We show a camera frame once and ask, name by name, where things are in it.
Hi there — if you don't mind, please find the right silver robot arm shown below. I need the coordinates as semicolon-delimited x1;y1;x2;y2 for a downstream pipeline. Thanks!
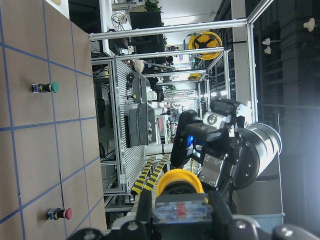
182;98;282;215

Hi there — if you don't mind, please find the green push button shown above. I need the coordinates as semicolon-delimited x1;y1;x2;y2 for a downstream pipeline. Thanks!
31;82;60;94

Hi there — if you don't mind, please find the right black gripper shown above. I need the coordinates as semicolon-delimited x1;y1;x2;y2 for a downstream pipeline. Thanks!
187;98;273;190

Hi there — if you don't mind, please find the yellow hard hat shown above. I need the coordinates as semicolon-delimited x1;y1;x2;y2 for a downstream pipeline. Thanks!
188;31;223;60

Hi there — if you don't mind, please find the red push button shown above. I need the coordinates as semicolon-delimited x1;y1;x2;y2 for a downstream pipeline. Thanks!
46;208;73;220

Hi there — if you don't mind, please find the yellow push button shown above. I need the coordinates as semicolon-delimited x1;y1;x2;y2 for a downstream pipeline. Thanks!
152;168;212;225

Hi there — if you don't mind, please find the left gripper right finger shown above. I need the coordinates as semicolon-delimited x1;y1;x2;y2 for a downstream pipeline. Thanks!
208;190;233;240

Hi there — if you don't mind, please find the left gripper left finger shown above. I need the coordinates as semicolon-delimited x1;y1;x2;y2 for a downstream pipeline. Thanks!
135;190;152;240

